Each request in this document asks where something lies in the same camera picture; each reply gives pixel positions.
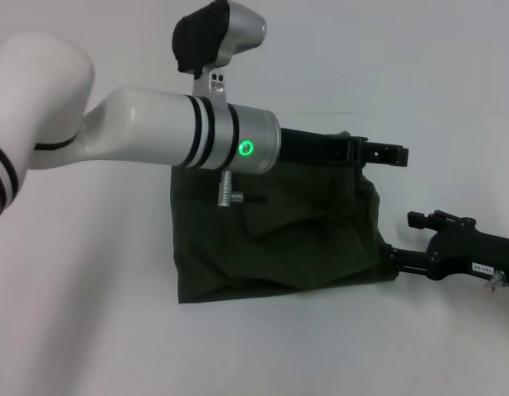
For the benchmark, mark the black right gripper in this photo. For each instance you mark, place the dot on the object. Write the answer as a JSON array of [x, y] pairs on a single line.
[[472, 255]]

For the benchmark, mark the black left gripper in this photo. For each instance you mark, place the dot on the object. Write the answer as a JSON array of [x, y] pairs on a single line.
[[316, 146]]

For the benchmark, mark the dark green t-shirt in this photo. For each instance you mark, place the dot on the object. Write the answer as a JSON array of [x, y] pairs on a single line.
[[299, 231]]

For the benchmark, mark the right wrist silver connector stud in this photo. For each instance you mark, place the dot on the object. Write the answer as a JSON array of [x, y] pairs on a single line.
[[496, 282]]

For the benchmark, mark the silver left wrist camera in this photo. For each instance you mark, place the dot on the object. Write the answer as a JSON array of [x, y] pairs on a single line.
[[221, 37]]

